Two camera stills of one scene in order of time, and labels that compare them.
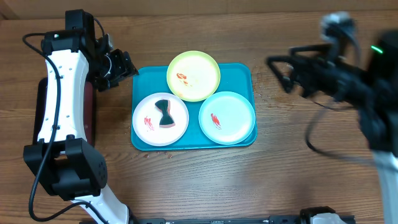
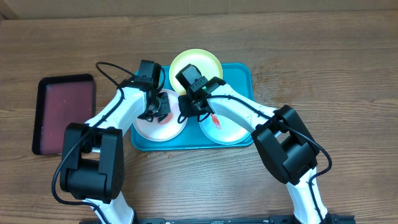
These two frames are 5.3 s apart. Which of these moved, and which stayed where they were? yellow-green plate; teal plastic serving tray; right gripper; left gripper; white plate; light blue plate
Moved: left gripper; right gripper
Stayed: teal plastic serving tray; white plate; yellow-green plate; light blue plate
